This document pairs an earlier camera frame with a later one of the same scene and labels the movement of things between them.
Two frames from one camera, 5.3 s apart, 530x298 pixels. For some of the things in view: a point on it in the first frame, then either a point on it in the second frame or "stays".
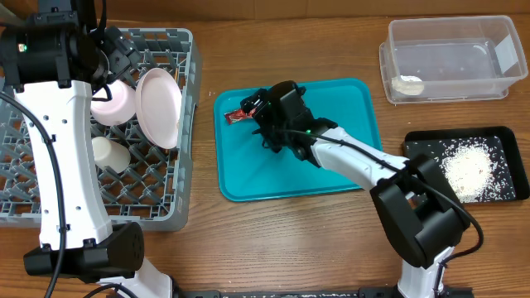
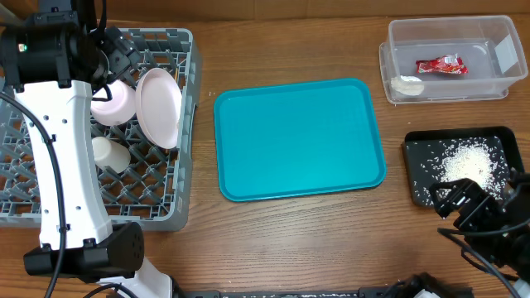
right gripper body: x=257 y=111 to x=462 y=198
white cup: x=108 y=153 stays
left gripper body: x=122 y=55 stays
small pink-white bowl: x=113 y=103 stays
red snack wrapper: x=233 y=116 to x=450 y=64
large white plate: x=158 y=102 stays
